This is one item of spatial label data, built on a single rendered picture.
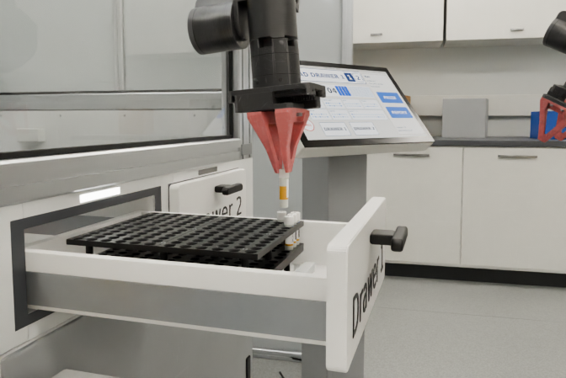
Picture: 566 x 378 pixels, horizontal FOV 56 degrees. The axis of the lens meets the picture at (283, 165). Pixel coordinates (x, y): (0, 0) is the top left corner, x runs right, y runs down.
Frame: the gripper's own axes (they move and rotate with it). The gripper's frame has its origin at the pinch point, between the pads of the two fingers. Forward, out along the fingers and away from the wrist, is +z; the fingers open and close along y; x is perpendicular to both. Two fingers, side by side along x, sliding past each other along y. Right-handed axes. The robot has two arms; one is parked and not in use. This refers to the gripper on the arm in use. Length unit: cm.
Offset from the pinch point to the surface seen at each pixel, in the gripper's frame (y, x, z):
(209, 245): -5.1, -9.9, 7.5
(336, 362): 10.1, -17.1, 15.8
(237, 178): -24.0, 36.5, 3.7
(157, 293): -7.2, -16.7, 10.7
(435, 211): -11, 283, 47
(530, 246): 43, 291, 70
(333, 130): -15, 77, -5
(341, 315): 10.9, -17.1, 11.8
